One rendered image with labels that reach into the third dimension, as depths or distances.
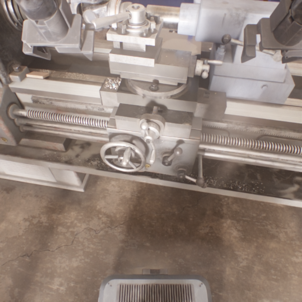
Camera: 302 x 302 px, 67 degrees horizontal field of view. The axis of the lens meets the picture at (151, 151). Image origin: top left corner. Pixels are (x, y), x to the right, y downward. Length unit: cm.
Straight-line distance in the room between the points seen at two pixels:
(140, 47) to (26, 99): 70
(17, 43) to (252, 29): 104
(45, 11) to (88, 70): 103
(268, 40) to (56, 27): 39
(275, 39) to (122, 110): 59
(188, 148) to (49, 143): 84
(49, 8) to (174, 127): 60
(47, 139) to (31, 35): 100
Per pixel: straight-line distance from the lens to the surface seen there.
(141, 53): 89
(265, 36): 54
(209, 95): 101
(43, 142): 147
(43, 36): 50
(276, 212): 185
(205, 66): 93
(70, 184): 176
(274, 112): 111
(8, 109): 130
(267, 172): 147
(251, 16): 104
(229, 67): 105
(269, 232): 176
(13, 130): 135
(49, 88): 120
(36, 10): 45
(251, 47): 55
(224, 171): 137
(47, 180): 183
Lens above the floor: 148
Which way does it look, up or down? 51 degrees down
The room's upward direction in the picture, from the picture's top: 2 degrees clockwise
